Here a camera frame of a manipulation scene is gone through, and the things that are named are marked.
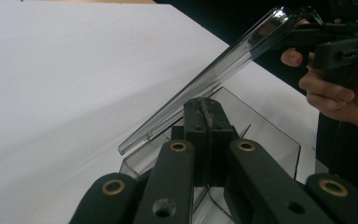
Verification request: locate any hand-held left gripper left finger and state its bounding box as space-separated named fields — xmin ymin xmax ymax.
xmin=171 ymin=97 xmax=212 ymax=188

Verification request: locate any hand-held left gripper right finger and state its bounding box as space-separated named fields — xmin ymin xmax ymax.
xmin=205 ymin=97 xmax=241 ymax=188

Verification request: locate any clear plastic compartment box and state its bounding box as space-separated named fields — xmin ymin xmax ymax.
xmin=117 ymin=6 xmax=324 ymax=224

